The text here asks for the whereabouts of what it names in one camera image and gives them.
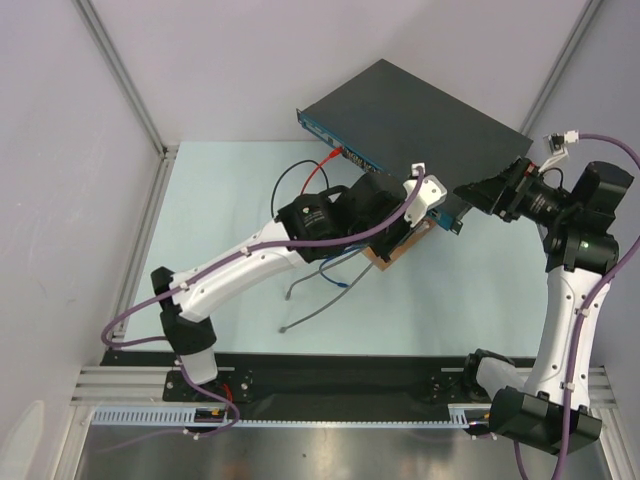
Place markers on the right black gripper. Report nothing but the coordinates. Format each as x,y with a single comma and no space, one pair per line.
510,190

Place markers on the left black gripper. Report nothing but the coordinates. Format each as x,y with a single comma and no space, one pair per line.
383,250

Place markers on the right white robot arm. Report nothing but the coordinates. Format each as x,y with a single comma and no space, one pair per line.
549,410

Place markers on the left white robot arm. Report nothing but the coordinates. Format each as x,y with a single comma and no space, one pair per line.
376,212

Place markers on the wooden board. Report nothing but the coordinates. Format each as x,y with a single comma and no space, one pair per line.
426,226

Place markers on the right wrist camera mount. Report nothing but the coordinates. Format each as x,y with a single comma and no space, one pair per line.
557,144

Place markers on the black blue network switch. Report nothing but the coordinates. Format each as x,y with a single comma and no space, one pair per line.
386,119

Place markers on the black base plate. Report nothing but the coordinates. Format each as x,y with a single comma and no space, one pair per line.
321,388

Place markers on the right aluminium frame post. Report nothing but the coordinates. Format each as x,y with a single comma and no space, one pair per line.
579,30

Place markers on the aluminium frame post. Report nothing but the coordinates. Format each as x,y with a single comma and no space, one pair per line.
115,64
579,30

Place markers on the left aluminium frame post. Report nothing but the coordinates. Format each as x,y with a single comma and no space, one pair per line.
115,64

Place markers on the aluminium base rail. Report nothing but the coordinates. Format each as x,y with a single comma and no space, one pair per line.
98,385

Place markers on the white slotted cable duct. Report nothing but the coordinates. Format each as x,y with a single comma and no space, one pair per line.
160,416

